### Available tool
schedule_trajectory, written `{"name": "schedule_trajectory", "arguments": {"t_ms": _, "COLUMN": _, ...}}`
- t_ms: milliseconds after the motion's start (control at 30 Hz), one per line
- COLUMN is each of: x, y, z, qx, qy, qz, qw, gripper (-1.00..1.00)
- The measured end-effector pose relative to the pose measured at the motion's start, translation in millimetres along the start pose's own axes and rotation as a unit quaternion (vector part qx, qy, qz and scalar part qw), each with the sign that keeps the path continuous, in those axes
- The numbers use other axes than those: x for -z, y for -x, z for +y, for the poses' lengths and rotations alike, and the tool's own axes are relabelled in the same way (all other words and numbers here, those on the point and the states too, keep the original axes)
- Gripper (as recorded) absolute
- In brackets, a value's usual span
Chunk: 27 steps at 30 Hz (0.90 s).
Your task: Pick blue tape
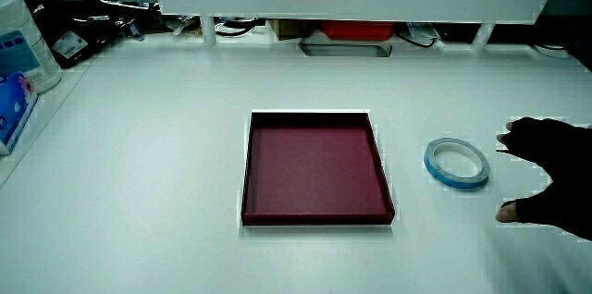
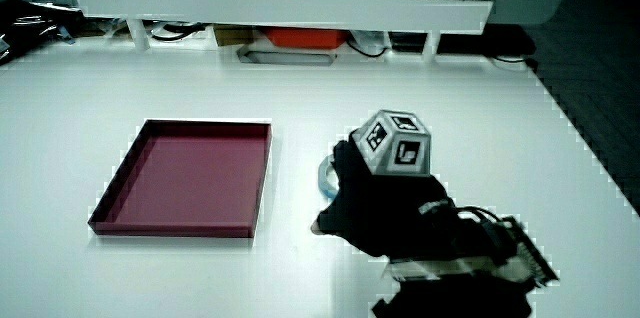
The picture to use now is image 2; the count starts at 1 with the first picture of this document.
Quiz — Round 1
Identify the grey cable slot cover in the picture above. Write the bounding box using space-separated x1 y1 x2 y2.
237 46 337 67

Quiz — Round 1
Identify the brown cardboard box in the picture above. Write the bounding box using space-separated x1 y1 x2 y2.
213 25 255 47

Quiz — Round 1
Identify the black plastic bag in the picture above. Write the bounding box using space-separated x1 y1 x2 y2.
0 0 84 64

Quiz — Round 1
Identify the orange box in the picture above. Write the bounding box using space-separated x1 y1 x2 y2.
263 27 350 51

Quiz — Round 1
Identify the black cable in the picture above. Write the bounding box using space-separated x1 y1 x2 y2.
492 55 539 70
346 40 387 58
149 21 206 42

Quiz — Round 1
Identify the maroon shallow tray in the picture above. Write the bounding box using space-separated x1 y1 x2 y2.
87 118 273 239

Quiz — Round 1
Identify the person's right hand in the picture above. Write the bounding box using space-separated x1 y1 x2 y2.
310 109 457 259

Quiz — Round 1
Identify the white desk shelf riser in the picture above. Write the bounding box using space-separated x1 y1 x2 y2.
69 0 494 63

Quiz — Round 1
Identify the blue tape roll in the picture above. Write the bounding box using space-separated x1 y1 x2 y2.
317 154 342 202

